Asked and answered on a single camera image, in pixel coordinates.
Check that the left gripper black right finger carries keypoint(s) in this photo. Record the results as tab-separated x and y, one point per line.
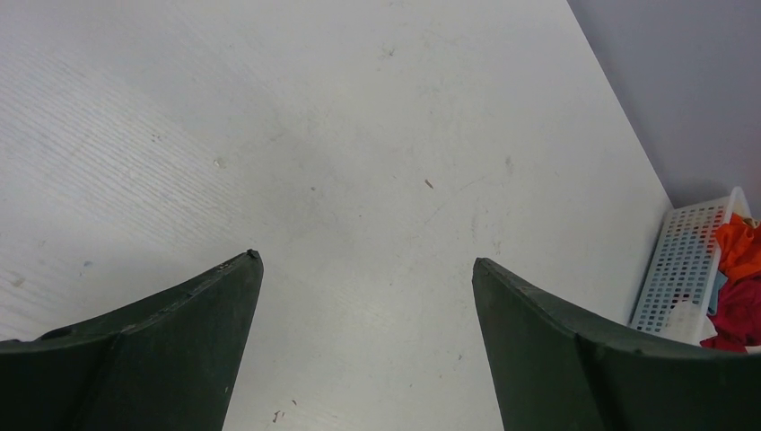
557	366

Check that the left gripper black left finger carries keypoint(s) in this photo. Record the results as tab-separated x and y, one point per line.
166	362

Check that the red t-shirt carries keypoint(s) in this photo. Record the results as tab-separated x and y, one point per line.
737	320

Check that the cream white t-shirt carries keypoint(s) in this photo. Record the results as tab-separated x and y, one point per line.
687	323

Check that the white plastic laundry basket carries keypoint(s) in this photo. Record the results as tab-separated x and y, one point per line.
685	260

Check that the light blue garment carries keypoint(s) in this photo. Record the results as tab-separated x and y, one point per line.
720	281

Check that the orange t-shirt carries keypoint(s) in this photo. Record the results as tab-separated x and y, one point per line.
739	242

